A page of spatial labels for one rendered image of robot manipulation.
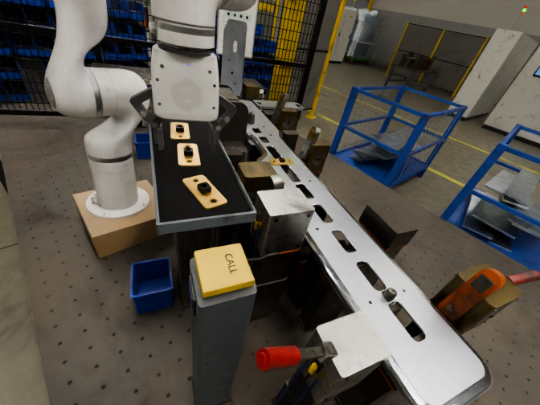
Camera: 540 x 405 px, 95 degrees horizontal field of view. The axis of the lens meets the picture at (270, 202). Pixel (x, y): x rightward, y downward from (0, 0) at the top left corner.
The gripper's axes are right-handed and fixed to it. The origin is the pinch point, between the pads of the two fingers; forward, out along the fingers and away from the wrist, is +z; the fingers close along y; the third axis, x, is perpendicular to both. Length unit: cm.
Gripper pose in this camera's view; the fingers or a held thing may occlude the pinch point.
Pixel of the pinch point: (187, 142)
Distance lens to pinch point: 49.8
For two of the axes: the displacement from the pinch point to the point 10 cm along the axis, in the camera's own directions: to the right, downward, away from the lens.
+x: -3.0, -6.3, 7.2
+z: -1.8, 7.8, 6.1
